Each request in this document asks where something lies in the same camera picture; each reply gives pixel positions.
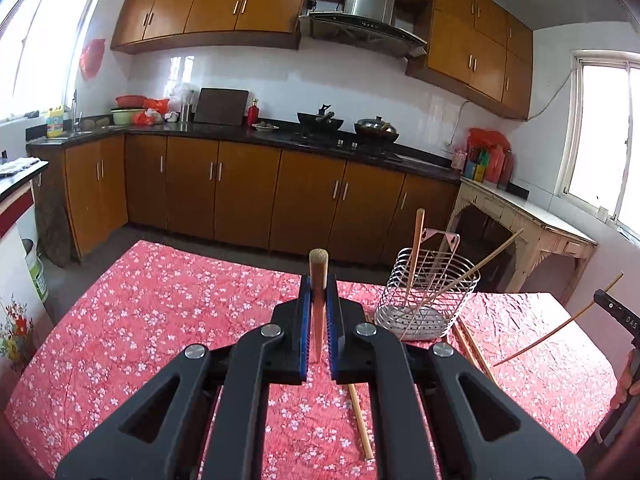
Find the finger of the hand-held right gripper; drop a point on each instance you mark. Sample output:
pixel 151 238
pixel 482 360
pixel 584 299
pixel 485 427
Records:
pixel 606 302

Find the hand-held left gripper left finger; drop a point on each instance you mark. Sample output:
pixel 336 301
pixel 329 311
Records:
pixel 305 332

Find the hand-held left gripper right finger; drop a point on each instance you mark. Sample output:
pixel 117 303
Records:
pixel 333 340

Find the wooden chopstick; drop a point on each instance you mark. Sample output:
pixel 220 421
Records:
pixel 318 270
pixel 471 356
pixel 492 255
pixel 480 352
pixel 417 240
pixel 550 335
pixel 361 422

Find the person's right hand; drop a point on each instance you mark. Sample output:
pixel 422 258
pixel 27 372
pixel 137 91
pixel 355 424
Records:
pixel 631 380

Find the worn white side table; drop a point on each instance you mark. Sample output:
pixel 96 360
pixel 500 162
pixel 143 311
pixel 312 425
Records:
pixel 540 220

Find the wooden base cabinets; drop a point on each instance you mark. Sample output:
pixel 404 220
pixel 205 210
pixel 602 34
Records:
pixel 245 195

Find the red floral tablecloth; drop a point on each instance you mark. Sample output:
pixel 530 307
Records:
pixel 150 320

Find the dark red bottle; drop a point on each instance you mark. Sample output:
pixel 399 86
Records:
pixel 507 170

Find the white framed sliding window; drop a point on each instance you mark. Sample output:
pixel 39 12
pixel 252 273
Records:
pixel 605 135

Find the orange red bottle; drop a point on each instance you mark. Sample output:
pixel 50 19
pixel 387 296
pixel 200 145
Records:
pixel 494 167

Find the green yellow box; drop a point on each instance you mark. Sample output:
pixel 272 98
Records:
pixel 475 167

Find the black gas stove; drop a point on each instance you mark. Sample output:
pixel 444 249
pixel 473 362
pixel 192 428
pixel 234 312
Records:
pixel 320 138

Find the red plastic bag over bottles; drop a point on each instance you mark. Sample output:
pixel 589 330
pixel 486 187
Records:
pixel 487 137

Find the pink packet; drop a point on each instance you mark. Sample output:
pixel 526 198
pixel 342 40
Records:
pixel 459 160

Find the white plate with food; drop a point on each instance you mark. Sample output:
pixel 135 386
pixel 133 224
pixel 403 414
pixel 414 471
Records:
pixel 265 126

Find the black wok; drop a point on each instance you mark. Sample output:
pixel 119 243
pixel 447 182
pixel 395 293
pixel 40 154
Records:
pixel 320 122

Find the black stone countertop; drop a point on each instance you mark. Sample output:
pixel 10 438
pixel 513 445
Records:
pixel 225 135

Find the pot with steel lid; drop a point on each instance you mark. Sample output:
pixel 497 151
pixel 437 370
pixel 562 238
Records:
pixel 375 127

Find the dark cutting board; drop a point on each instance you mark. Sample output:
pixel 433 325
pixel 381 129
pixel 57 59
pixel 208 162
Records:
pixel 220 105

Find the steel canister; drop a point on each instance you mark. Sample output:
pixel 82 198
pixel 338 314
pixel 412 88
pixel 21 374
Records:
pixel 185 112

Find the white green paint bucket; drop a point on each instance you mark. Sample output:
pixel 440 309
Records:
pixel 36 275

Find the green plastic basin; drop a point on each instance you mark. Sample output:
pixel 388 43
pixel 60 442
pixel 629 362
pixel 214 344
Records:
pixel 122 116

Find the red plastic basin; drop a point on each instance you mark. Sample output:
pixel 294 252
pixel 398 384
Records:
pixel 131 101

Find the white cabinet with flowers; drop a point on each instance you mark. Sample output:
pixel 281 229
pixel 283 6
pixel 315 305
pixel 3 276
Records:
pixel 12 260

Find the steel sink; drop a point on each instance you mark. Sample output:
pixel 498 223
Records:
pixel 72 134

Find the steel faucet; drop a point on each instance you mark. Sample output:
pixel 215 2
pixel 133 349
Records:
pixel 75 110

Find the yellow detergent bottle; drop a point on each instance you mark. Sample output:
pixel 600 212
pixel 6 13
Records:
pixel 56 125

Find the white cloth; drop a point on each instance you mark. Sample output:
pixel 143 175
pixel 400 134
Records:
pixel 17 166

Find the steel range hood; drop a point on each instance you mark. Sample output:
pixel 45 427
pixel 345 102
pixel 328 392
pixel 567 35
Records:
pixel 370 0

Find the large window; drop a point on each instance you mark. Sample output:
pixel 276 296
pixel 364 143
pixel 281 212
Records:
pixel 45 40

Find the wooden wall cabinet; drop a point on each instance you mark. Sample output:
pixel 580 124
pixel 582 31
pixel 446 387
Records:
pixel 465 50
pixel 215 5

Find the red wall decoration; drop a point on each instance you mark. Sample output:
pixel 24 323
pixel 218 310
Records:
pixel 92 60

